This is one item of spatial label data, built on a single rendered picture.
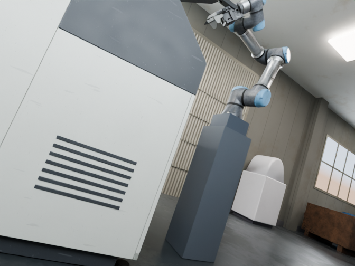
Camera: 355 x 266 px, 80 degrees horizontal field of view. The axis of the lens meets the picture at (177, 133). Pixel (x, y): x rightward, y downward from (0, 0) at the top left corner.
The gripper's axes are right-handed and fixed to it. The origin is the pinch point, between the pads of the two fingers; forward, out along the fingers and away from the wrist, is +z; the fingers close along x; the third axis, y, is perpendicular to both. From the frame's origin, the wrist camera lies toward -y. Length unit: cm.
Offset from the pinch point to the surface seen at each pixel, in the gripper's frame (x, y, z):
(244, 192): 226, 233, -26
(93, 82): -43, 15, 65
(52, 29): -44, -7, 68
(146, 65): -36, 16, 44
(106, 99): -42, 22, 63
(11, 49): -49, -5, 82
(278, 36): 241, 11, -192
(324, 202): 357, 427, -228
